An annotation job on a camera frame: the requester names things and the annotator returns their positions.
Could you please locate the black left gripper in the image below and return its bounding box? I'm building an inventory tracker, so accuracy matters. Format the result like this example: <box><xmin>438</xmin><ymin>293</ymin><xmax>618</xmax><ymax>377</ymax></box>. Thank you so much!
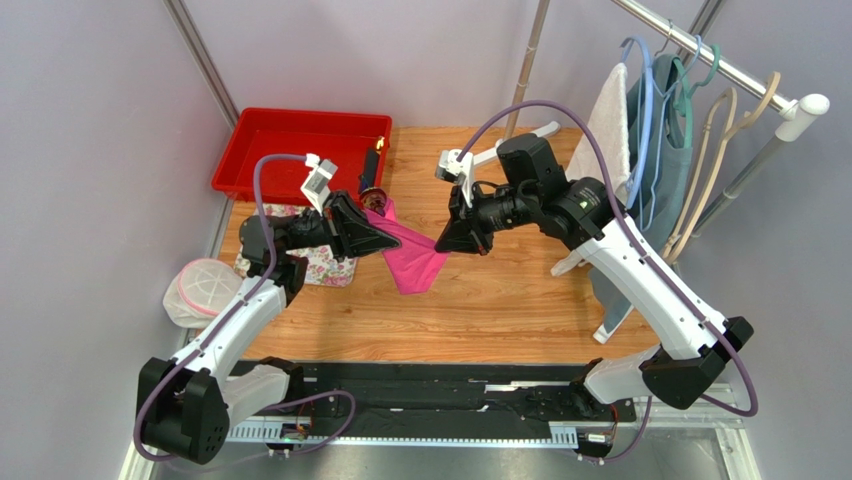
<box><xmin>283</xmin><ymin>190</ymin><xmax>400</xmax><ymax>263</ymax></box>

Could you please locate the magenta paper napkin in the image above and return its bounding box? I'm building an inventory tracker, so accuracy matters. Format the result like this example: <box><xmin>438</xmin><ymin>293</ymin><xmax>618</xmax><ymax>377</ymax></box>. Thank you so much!
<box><xmin>367</xmin><ymin>200</ymin><xmax>449</xmax><ymax>295</ymax></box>

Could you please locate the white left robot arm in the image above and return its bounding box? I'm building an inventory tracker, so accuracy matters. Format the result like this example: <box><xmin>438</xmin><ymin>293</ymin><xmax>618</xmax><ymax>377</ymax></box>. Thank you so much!
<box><xmin>133</xmin><ymin>191</ymin><xmax>401</xmax><ymax>465</ymax></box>

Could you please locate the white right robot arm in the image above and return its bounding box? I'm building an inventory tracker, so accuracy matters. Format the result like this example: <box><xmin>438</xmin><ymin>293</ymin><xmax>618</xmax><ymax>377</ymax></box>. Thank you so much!
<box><xmin>435</xmin><ymin>133</ymin><xmax>754</xmax><ymax>410</ymax></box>

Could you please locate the black object in tray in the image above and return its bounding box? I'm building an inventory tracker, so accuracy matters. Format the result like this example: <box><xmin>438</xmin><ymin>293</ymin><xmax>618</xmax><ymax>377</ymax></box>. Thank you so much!
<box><xmin>358</xmin><ymin>136</ymin><xmax>385</xmax><ymax>194</ymax></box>

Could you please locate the red plastic tray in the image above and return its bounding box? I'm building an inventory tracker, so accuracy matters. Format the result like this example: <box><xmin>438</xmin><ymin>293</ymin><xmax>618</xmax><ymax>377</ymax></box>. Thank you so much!
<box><xmin>211</xmin><ymin>107</ymin><xmax>394</xmax><ymax>211</ymax></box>

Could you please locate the white mesh laundry bag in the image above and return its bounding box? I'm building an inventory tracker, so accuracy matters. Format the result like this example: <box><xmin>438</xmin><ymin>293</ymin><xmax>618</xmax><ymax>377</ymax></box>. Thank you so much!
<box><xmin>162</xmin><ymin>258</ymin><xmax>243</xmax><ymax>329</ymax></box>

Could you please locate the white towel on hanger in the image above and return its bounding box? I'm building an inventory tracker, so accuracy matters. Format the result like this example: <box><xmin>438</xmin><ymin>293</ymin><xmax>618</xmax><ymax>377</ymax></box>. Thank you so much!
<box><xmin>565</xmin><ymin>63</ymin><xmax>631</xmax><ymax>203</ymax></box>

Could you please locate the blue clothes hanger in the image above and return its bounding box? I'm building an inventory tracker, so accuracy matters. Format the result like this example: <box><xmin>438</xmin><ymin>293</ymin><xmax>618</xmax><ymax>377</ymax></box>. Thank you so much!
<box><xmin>621</xmin><ymin>36</ymin><xmax>677</xmax><ymax>228</ymax></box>

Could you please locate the teal garment on hanger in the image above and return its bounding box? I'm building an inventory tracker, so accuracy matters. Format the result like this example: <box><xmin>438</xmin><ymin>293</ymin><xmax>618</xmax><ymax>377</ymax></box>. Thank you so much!
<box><xmin>588</xmin><ymin>54</ymin><xmax>693</xmax><ymax>344</ymax></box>

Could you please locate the beige clothes hanger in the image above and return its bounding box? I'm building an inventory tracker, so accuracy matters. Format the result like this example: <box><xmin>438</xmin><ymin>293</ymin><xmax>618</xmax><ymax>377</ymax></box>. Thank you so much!
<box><xmin>665</xmin><ymin>71</ymin><xmax>782</xmax><ymax>268</ymax></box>
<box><xmin>662</xmin><ymin>87</ymin><xmax>739</xmax><ymax>265</ymax></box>

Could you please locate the green clothes hanger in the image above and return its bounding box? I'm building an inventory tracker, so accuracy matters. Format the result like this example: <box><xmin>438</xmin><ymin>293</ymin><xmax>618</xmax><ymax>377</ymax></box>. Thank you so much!
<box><xmin>672</xmin><ymin>44</ymin><xmax>721</xmax><ymax>147</ymax></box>

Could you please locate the metal clothes rack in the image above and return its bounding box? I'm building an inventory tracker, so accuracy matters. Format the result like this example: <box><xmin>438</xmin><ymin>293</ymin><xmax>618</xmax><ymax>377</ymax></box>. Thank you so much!
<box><xmin>465</xmin><ymin>0</ymin><xmax>832</xmax><ymax>347</ymax></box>

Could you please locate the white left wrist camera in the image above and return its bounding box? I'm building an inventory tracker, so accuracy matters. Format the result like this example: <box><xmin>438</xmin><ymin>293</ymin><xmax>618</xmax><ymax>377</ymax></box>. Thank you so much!
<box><xmin>300</xmin><ymin>153</ymin><xmax>338</xmax><ymax>212</ymax></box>

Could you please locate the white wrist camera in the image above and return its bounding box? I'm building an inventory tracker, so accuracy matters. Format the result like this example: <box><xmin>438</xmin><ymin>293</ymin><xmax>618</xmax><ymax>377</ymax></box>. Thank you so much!
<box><xmin>300</xmin><ymin>153</ymin><xmax>338</xmax><ymax>212</ymax></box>
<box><xmin>435</xmin><ymin>149</ymin><xmax>475</xmax><ymax>207</ymax></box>

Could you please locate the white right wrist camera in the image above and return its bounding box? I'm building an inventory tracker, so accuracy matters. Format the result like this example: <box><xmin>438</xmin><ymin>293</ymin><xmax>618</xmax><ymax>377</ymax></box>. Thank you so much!
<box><xmin>435</xmin><ymin>149</ymin><xmax>475</xmax><ymax>207</ymax></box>

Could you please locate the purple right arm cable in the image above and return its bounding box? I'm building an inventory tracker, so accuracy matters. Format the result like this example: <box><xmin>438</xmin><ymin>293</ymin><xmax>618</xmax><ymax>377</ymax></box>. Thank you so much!
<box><xmin>455</xmin><ymin>99</ymin><xmax>760</xmax><ymax>465</ymax></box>

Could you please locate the black table edge rail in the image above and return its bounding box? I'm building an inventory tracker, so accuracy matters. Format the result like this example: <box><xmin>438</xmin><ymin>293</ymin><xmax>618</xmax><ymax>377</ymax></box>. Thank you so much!
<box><xmin>133</xmin><ymin>359</ymin><xmax>747</xmax><ymax>449</ymax></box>

